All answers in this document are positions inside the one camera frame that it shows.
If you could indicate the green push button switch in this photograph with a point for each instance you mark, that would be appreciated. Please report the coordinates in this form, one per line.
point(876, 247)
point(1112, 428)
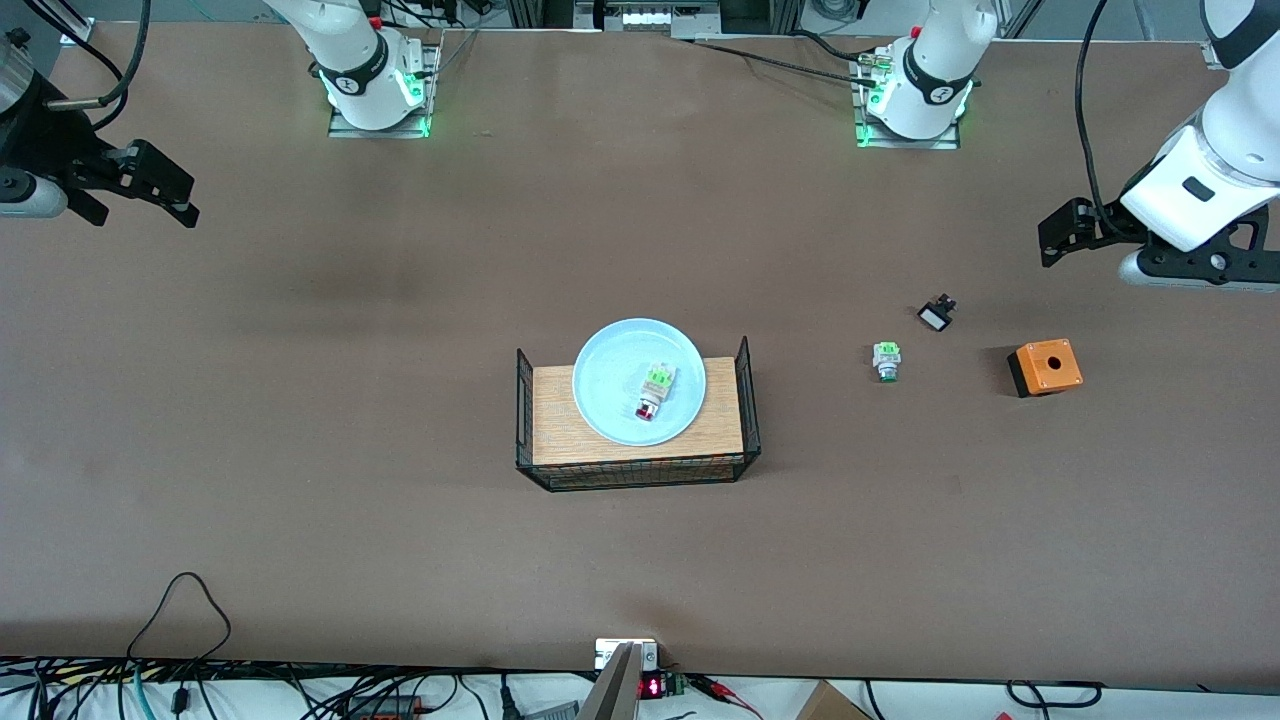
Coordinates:
point(887, 355)

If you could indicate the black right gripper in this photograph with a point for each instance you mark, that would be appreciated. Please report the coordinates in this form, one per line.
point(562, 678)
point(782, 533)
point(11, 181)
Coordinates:
point(50, 150)

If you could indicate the light blue round plate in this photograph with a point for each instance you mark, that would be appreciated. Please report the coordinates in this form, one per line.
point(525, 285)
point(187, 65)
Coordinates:
point(620, 380)

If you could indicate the orange button enclosure box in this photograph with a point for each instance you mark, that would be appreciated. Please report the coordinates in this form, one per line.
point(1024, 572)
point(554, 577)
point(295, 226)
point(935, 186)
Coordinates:
point(1048, 368)

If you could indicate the red digit display module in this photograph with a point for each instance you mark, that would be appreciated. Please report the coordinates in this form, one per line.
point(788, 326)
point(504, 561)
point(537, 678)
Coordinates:
point(652, 688)

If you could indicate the brown cardboard box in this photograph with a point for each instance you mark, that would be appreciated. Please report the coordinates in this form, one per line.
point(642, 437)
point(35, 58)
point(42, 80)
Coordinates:
point(830, 705)

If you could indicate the red push button switch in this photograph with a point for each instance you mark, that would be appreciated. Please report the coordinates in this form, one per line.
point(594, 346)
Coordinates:
point(657, 385)

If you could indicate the red and black clip leads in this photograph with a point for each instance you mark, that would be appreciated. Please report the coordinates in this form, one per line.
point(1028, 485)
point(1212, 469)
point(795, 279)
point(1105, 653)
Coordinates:
point(720, 688)

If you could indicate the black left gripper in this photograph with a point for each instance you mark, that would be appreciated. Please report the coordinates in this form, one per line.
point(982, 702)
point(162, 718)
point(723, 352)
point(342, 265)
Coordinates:
point(1098, 222)

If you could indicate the wooden board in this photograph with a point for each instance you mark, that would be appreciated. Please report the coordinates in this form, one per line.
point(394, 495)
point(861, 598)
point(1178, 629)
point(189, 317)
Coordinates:
point(555, 430)

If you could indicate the aluminium frame profile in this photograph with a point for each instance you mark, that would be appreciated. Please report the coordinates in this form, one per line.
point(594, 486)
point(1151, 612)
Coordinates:
point(590, 12)

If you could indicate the aluminium table edge rail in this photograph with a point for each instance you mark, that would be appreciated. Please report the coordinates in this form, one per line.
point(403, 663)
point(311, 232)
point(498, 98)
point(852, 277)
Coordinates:
point(1213, 55)

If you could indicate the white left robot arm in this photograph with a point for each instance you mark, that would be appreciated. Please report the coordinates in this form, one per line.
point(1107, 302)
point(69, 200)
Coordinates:
point(935, 60)

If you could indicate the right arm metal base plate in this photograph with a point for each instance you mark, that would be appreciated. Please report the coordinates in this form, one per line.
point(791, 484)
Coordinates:
point(380, 131)

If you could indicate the silver camera mount bracket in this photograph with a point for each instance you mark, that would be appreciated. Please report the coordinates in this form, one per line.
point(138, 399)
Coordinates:
point(620, 690)

